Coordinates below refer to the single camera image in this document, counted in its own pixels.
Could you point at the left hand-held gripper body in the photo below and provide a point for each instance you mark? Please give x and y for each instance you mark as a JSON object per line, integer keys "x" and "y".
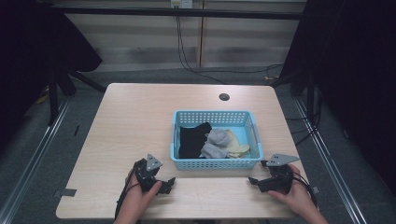
{"x": 147, "y": 175}

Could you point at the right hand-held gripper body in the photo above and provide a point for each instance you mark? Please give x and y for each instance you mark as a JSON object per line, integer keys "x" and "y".
{"x": 278, "y": 178}

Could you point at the cream yellow sock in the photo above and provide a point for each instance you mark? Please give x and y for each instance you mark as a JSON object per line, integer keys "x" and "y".
{"x": 236, "y": 145}

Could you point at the black sock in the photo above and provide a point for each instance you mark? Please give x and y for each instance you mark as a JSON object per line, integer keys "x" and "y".
{"x": 193, "y": 140}

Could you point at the grey sock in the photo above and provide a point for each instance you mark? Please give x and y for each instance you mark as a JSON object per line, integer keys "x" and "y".
{"x": 216, "y": 143}

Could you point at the blue plastic basket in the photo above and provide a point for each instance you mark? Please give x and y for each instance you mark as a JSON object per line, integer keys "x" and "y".
{"x": 216, "y": 140}

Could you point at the person's left hand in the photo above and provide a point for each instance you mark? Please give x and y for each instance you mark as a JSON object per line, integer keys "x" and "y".
{"x": 139, "y": 196}

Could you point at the person's right hand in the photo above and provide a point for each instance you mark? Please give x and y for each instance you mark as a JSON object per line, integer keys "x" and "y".
{"x": 295, "y": 194}

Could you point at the grey tape patch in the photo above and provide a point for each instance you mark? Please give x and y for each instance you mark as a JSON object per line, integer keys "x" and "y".
{"x": 66, "y": 193}

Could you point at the black table grommet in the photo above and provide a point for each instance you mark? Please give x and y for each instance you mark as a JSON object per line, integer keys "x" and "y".
{"x": 224, "y": 96}

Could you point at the black metal stand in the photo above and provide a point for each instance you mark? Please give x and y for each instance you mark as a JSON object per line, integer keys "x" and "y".
{"x": 306, "y": 90}
{"x": 59, "y": 87}

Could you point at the dark curtain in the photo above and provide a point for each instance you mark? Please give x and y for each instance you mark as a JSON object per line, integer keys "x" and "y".
{"x": 355, "y": 81}
{"x": 34, "y": 56}

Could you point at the black horizontal bar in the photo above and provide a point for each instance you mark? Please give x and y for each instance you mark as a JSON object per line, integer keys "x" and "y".
{"x": 174, "y": 12}

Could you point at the metal floor rail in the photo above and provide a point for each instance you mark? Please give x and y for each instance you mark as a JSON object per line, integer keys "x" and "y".
{"x": 31, "y": 161}
{"x": 330, "y": 161}

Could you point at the white wall socket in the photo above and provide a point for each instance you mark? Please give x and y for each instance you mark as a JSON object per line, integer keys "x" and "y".
{"x": 181, "y": 3}

